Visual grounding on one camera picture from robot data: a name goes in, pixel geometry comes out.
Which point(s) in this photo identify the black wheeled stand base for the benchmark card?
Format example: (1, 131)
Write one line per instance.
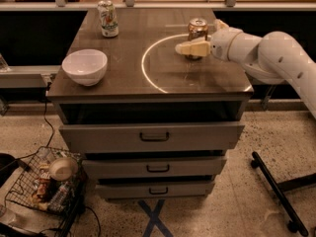
(294, 224)

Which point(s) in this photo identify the grey drawer cabinet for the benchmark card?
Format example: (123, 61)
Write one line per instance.
(148, 82)

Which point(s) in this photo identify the green white soda can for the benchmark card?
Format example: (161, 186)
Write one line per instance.
(108, 19)

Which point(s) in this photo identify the white bowl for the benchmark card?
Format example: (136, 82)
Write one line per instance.
(85, 67)

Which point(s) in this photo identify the top grey drawer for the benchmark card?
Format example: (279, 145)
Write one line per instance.
(124, 138)

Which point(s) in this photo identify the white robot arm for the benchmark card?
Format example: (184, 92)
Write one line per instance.
(272, 59)

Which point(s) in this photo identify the orange soda can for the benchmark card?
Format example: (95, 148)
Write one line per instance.
(198, 30)

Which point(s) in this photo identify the grey drawer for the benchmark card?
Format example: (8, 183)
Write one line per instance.
(154, 167)
(156, 190)
(124, 138)

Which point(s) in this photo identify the bottom grey drawer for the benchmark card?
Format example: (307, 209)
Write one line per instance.
(156, 190)

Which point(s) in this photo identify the middle grey drawer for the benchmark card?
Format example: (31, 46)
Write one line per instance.
(154, 167)

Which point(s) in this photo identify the black wire basket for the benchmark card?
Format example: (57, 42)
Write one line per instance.
(36, 189)

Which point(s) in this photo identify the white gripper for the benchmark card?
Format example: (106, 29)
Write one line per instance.
(219, 45)

